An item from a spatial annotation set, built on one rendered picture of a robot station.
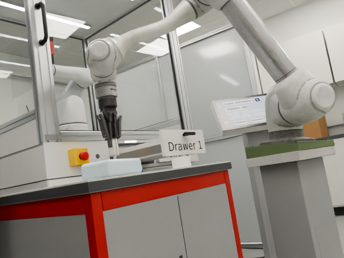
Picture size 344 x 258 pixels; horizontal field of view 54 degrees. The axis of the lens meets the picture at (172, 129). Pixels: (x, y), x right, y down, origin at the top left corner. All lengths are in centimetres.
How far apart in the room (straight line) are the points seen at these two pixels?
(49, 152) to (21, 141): 19
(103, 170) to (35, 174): 67
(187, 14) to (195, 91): 195
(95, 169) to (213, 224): 45
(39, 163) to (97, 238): 72
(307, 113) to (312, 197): 37
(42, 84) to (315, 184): 121
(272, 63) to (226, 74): 191
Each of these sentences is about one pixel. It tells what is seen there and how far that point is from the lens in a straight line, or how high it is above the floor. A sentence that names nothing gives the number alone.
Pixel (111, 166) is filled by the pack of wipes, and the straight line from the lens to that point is 85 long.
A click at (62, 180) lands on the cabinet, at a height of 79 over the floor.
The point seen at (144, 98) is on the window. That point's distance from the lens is 188.
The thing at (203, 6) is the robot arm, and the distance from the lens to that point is 155.
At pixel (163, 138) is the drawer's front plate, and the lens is 137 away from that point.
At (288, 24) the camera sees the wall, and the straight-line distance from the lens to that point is 535.
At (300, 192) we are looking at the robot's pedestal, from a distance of 151.
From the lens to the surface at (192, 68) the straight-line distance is 349.
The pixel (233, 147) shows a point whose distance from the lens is 322.
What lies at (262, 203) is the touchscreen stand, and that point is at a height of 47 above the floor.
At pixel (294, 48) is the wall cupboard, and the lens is 486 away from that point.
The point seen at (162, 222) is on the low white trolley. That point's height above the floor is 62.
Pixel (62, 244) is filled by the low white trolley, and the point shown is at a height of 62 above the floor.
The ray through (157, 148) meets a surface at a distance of 141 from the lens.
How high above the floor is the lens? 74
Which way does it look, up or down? 8 degrees up
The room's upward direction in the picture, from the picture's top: 9 degrees counter-clockwise
